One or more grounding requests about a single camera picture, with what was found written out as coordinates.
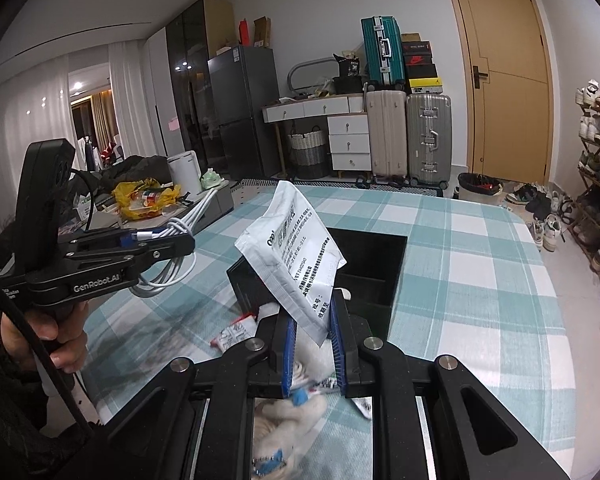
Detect white grey cable bundle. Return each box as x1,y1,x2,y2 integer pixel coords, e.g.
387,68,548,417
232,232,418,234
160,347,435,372
129,186,221,298

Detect white blue plush toy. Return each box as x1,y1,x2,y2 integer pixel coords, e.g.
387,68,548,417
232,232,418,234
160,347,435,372
251,330,336,479

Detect red white tissue pack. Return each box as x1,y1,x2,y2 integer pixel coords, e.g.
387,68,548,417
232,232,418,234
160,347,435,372
211,314,257,353

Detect white printed pouch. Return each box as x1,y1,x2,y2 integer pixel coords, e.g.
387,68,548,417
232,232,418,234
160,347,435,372
235,181,347,346

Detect person's left hand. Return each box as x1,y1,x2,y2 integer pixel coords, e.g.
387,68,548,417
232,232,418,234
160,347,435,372
0,301,89,374

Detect grey side cabinet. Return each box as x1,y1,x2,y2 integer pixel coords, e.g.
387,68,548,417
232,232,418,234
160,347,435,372
89,180,234,234

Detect yellow plastic bag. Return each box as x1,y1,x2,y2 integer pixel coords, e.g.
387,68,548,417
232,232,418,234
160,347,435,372
112,178,181,221

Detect white trash bin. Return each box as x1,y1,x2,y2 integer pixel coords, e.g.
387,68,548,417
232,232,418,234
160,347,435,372
167,151,202,200

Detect green white sneaker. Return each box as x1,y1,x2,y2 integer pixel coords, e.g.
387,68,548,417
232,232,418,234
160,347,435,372
200,168,225,190

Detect checkered tablecloth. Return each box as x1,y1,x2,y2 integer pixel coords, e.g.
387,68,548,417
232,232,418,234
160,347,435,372
83,186,576,470

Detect woven laundry basket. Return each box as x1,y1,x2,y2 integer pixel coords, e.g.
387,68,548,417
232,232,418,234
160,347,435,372
289,127,329,180

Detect black cardboard box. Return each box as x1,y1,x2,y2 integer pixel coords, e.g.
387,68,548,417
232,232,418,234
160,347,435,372
227,228,407,339

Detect dark refrigerator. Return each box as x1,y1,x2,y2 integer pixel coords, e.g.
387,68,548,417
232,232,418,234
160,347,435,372
208,46,281,181

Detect white drawer desk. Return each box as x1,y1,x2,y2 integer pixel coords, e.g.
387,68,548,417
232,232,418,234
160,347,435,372
263,94,371,177

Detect wooden shoe rack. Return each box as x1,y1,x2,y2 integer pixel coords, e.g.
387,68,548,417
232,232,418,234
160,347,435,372
571,79,600,279

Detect black round basket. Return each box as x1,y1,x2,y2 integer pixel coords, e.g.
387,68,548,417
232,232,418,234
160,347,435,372
457,172,504,205

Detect beige suitcase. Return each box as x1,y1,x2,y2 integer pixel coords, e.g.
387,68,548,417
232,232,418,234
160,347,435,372
366,90,408,178

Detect silver suitcase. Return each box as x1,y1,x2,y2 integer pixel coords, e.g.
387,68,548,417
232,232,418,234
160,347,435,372
406,93,452,190

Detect teal suitcase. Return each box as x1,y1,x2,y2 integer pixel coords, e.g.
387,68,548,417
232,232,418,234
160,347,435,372
361,15,407,91

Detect stacked shoe boxes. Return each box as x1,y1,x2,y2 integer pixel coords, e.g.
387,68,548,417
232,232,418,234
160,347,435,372
401,32,443,94

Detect wooden door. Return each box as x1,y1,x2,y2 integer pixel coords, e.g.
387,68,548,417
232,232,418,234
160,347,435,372
452,0,554,183

